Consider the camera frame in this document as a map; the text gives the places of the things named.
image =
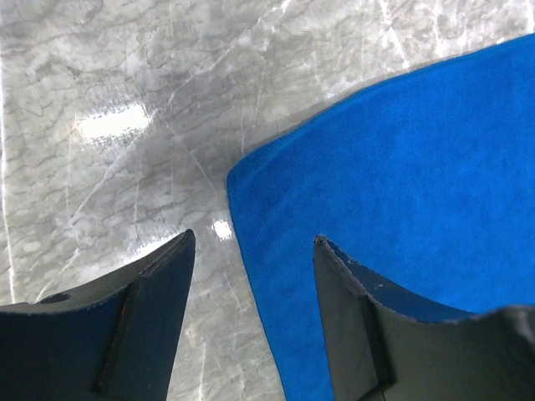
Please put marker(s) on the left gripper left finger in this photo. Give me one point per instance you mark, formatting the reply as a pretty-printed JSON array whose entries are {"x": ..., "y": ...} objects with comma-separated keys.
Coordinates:
[{"x": 113, "y": 338}]

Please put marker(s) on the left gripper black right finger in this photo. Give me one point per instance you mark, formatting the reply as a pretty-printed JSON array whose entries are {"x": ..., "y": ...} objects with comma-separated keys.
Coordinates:
[{"x": 384, "y": 342}]

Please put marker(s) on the dark blue towel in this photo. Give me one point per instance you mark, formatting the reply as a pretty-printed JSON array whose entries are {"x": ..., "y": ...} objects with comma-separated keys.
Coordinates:
[{"x": 426, "y": 178}]

